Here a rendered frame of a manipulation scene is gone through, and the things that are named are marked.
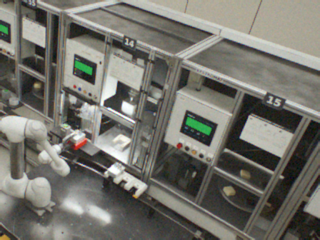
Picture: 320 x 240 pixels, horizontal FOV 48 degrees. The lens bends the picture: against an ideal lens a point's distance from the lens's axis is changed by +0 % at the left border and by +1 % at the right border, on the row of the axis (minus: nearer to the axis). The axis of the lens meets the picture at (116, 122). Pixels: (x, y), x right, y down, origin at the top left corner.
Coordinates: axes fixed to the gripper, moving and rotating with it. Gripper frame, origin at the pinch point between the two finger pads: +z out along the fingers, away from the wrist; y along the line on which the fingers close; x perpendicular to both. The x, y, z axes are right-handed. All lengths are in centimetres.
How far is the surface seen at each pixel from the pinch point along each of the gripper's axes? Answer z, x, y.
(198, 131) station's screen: 14, -103, 62
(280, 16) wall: 376, -62, 66
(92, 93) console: 15.8, -2.8, 45.0
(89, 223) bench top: -43, -60, -29
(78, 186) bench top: -18.5, -26.0, -30.0
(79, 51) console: 16, 17, 77
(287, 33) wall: 375, -81, 46
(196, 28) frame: 103, -45, 101
